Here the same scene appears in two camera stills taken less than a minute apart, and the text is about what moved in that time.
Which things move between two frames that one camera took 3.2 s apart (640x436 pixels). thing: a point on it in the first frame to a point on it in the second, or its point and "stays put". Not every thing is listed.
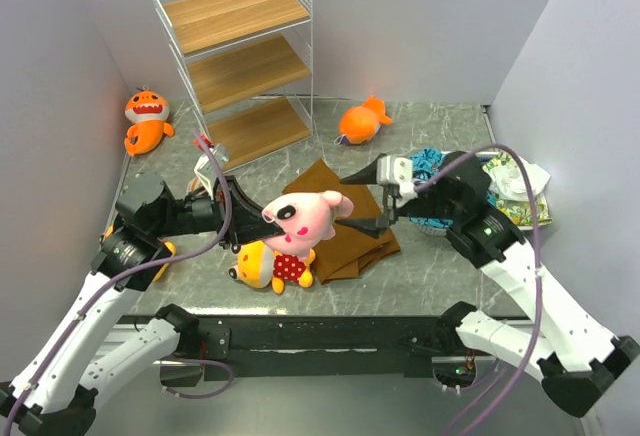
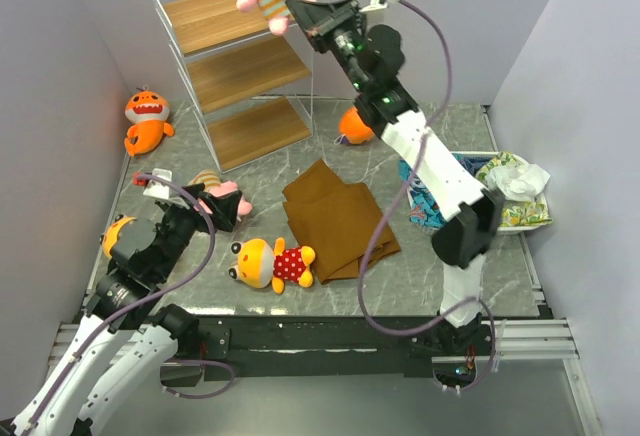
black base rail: (296, 347) stays put
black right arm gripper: (374, 226) to (322, 20)
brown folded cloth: (348, 249) stays put
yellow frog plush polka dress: (258, 266) stays put
